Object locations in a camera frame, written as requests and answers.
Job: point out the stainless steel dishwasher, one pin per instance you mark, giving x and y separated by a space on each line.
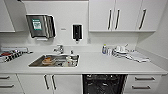
103 85

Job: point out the bowl with orange remains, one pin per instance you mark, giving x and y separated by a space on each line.
47 61

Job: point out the small chrome sink knob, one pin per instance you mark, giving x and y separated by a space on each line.
71 52

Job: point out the stack of white plates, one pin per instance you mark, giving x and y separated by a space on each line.
119 52

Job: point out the black soap dispenser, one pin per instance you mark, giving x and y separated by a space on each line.
77 32

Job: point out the small wall label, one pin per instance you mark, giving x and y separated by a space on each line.
63 29

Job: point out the small white bottle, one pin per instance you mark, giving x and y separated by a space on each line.
109 52

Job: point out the steel sink basin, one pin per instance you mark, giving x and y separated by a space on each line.
35 63

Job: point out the white wall cabinet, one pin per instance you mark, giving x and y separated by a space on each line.
6 16
100 15

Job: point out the steel paper towel dispenser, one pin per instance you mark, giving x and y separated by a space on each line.
38 26

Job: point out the white saucer plate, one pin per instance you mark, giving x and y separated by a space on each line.
75 60

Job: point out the dish soap bottle blue label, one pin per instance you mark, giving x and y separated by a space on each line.
104 50

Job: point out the black drying rack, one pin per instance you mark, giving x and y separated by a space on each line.
11 55

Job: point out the white cup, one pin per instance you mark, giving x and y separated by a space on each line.
68 60

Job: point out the white wall outlet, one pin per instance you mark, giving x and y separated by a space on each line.
89 40

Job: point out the chrome faucet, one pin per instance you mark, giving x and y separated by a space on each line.
59 49

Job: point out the white base cabinet unit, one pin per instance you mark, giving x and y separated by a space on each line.
66 85

